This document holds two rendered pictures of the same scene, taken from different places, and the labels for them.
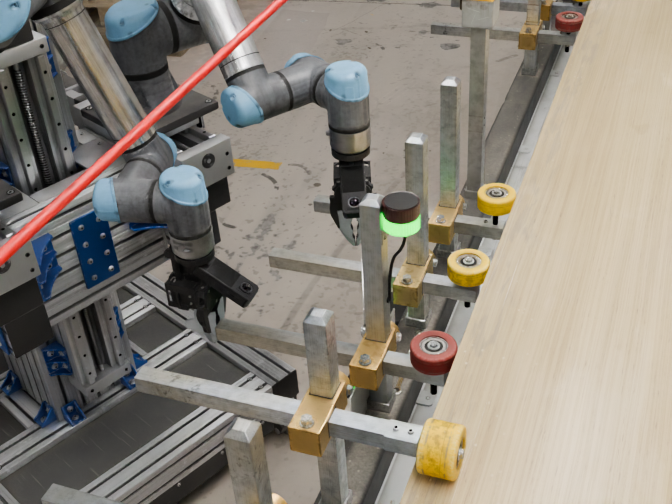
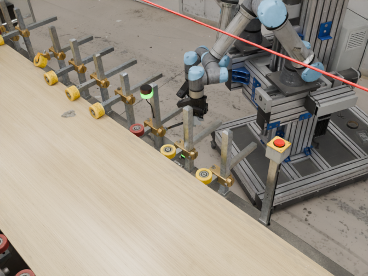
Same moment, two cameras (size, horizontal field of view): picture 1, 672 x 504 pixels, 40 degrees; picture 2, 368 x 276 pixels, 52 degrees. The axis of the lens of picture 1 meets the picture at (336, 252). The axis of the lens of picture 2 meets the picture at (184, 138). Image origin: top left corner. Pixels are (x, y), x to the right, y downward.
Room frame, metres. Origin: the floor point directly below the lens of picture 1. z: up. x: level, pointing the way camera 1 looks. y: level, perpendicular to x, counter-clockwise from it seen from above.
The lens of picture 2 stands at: (2.03, -1.51, 2.26)
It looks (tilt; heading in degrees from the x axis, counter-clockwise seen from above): 42 degrees down; 114
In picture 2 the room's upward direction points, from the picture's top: 2 degrees counter-clockwise
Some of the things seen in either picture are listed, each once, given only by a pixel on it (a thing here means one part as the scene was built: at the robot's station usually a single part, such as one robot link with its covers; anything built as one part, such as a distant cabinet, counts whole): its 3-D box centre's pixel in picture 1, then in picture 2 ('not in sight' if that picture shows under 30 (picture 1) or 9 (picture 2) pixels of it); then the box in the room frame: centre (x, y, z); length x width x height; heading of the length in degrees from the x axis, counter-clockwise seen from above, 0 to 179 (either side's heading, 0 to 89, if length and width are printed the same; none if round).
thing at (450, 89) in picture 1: (449, 180); (225, 167); (1.70, -0.26, 0.90); 0.03 x 0.03 x 0.48; 67
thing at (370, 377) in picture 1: (376, 353); (154, 128); (1.22, -0.06, 0.85); 0.13 x 0.06 x 0.05; 157
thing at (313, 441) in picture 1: (321, 410); (125, 96); (0.99, 0.04, 0.95); 0.13 x 0.06 x 0.05; 157
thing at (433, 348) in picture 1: (433, 368); (137, 134); (1.16, -0.15, 0.85); 0.08 x 0.08 x 0.11
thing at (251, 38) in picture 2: not in sight; (251, 34); (1.55, 0.76, 1.09); 0.15 x 0.15 x 0.10
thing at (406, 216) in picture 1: (401, 207); (145, 89); (1.22, -0.11, 1.15); 0.06 x 0.06 x 0.02
